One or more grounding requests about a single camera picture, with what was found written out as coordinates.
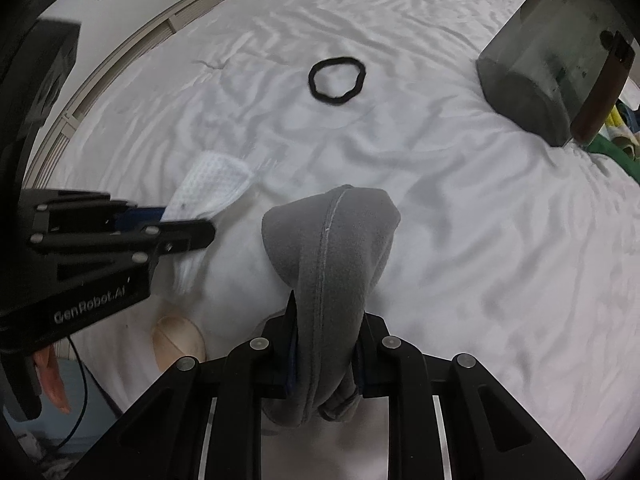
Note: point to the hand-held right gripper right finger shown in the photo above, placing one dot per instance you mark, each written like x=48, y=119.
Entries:
x=361, y=365

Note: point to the white bed sheet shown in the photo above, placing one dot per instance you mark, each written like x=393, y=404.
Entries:
x=425, y=240

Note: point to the grey translucent container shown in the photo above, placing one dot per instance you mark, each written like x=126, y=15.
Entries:
x=545, y=65

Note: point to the grey fleece cloth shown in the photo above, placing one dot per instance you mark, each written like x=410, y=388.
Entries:
x=330, y=260

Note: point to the green plastic bin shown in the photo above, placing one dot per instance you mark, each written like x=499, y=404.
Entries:
x=607, y=152

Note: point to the person's left hand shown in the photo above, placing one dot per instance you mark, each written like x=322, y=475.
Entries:
x=52, y=380

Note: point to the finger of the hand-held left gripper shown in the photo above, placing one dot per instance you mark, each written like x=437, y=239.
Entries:
x=145, y=216
x=190, y=235

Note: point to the beige wooden trim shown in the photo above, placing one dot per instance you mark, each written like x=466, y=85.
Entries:
x=115, y=60

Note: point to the yellow and white cloth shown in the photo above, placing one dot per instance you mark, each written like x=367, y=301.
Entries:
x=622, y=122

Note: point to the white textured cloth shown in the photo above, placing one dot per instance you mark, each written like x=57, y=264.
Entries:
x=210, y=185

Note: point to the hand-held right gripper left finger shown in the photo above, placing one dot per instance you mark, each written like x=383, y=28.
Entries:
x=290, y=360

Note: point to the beige round pad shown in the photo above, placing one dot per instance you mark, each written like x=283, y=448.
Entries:
x=177, y=342

